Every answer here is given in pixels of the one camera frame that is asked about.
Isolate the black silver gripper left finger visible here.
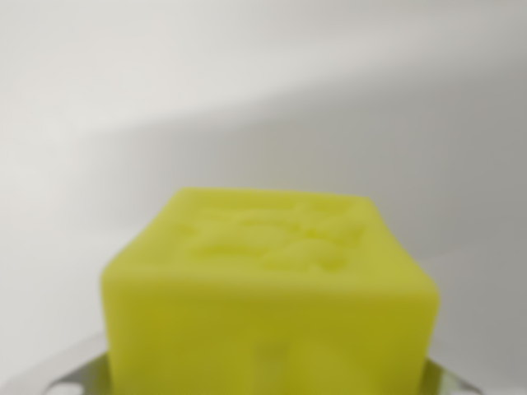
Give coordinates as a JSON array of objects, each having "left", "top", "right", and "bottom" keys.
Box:
[{"left": 40, "top": 332, "right": 120, "bottom": 395}]

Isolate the black silver gripper right finger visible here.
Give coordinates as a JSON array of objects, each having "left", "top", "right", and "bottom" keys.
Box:
[{"left": 422, "top": 357, "right": 486, "bottom": 395}]

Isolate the yellow cube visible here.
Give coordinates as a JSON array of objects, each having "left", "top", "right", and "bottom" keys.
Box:
[{"left": 100, "top": 186, "right": 441, "bottom": 395}]

